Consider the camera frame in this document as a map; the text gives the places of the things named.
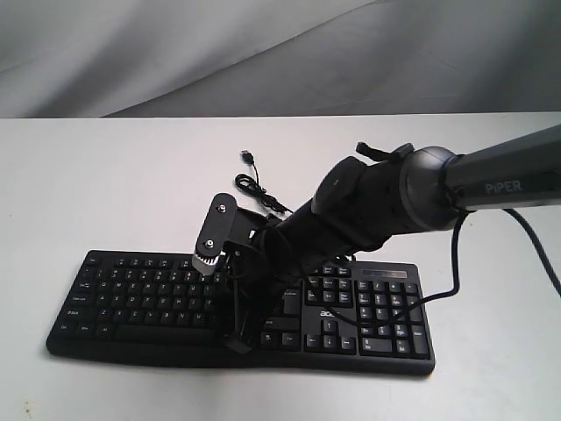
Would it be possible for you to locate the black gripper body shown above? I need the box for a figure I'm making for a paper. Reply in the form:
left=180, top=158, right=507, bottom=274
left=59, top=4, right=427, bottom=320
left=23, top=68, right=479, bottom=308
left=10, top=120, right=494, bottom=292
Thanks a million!
left=215, top=205, right=351, bottom=325

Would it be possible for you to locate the black acer keyboard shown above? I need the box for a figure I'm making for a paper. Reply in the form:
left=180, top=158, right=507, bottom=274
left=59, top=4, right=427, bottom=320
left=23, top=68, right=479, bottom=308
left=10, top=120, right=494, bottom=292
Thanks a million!
left=46, top=250, right=435, bottom=375

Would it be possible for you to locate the grey backdrop cloth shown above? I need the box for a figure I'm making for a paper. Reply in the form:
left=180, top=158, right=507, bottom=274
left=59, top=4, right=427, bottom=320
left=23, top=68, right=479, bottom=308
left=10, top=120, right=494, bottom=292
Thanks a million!
left=1, top=1, right=560, bottom=118

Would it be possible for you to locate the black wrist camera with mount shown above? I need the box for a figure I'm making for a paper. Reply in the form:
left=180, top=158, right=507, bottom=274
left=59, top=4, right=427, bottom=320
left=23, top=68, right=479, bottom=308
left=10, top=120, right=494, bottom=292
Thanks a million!
left=192, top=193, right=267, bottom=275

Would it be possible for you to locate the black keyboard usb cable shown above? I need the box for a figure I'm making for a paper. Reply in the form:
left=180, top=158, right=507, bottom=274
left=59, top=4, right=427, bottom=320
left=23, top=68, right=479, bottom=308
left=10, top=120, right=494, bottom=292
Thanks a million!
left=234, top=149, right=294, bottom=217

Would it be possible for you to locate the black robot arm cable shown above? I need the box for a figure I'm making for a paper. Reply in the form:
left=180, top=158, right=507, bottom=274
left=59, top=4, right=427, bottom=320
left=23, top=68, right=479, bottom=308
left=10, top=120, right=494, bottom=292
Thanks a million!
left=363, top=205, right=561, bottom=339

